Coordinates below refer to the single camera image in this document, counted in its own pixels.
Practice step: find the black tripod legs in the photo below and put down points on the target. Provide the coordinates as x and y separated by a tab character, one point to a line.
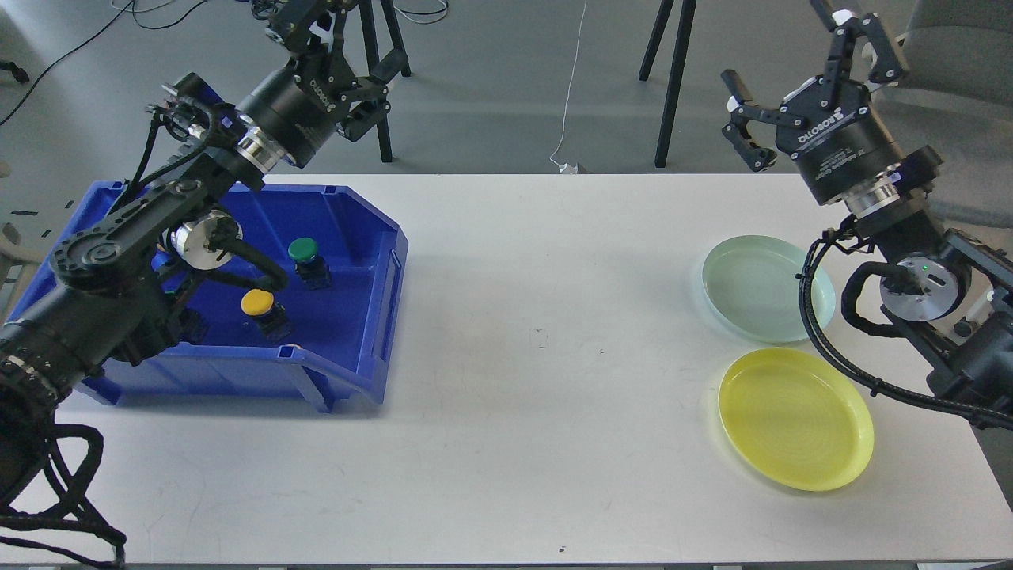
685	23
382	69

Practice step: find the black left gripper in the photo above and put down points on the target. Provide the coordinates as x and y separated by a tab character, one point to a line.
299	105

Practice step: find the grey office chair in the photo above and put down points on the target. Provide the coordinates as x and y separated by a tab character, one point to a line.
957	98

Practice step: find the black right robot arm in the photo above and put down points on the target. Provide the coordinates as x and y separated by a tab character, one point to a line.
944	291

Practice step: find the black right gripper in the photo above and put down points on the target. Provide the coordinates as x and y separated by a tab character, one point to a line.
840	146

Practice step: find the black tripod legs right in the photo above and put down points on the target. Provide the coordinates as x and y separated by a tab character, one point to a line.
685	23

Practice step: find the black tripod legs left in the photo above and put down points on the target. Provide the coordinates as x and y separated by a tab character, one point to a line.
382	69

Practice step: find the light green plate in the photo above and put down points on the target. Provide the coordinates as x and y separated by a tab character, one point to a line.
751	283

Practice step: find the yellow push button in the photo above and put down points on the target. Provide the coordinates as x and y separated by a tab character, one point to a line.
269	316

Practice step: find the blue plastic storage bin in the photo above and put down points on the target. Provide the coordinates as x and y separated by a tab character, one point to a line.
342	336

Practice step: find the yellow plate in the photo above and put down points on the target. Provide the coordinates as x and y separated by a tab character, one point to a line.
795	420

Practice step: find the green push button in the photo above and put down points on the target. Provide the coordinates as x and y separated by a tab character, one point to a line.
309	266

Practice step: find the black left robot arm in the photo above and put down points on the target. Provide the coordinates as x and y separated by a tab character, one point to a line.
122	286

